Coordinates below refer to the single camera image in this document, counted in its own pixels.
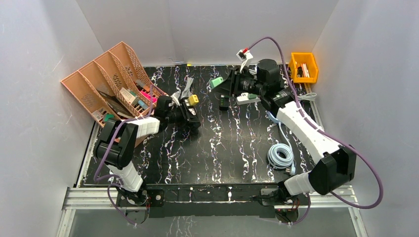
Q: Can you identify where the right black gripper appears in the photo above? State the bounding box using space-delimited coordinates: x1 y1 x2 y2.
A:
213 67 266 98

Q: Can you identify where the green plug adapter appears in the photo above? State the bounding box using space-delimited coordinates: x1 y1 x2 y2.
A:
209 77 224 89

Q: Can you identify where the yellow plug adapter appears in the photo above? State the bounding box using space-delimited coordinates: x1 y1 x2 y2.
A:
186 94 199 107

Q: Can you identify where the grey cable of black strip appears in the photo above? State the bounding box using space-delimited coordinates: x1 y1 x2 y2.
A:
180 76 197 99

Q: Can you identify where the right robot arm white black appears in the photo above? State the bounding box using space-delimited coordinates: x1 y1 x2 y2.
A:
210 59 356 204

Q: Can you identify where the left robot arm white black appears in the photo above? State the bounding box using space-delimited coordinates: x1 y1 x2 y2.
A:
93 95 201 205

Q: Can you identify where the green plug on white strip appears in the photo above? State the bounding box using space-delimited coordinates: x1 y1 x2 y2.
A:
248 93 257 99

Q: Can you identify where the round blue socket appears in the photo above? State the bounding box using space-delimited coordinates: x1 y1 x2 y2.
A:
267 111 281 124

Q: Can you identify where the white power strip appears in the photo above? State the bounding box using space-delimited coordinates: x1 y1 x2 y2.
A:
236 93 260 105

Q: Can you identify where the magenta item in tray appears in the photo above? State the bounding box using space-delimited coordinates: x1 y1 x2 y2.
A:
140 90 157 103

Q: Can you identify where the pink file rack organizer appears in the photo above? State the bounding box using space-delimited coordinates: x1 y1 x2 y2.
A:
61 41 166 127

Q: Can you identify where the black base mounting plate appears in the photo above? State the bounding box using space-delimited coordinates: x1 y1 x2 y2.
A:
116 183 308 221

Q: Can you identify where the orange storage bin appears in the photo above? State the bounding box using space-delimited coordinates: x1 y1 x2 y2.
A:
289 52 319 84

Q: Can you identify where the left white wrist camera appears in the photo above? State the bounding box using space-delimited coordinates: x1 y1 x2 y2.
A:
171 91 180 106

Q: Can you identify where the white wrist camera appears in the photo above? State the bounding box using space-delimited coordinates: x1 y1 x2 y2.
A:
236 48 253 73
171 91 180 106

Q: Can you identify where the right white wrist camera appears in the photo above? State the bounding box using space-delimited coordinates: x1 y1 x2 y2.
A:
236 48 253 73

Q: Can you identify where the coiled light blue cable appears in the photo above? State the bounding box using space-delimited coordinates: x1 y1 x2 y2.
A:
267 122 297 176

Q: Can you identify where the grey cable bundle right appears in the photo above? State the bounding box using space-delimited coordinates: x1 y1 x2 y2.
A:
296 92 318 102

